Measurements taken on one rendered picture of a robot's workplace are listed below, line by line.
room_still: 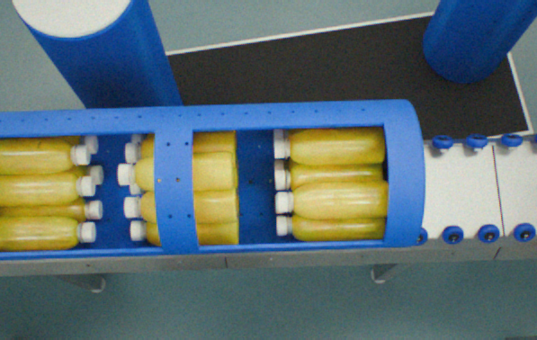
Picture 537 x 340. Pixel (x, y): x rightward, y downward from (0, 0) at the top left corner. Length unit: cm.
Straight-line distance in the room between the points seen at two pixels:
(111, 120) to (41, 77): 147
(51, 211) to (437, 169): 82
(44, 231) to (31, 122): 21
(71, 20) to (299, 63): 108
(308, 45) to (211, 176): 132
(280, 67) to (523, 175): 112
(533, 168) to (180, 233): 80
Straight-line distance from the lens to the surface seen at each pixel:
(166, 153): 116
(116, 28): 154
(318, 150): 125
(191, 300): 235
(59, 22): 154
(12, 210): 142
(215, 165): 119
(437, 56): 238
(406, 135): 119
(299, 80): 238
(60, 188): 134
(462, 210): 150
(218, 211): 123
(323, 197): 123
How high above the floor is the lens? 233
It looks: 74 degrees down
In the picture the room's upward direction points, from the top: straight up
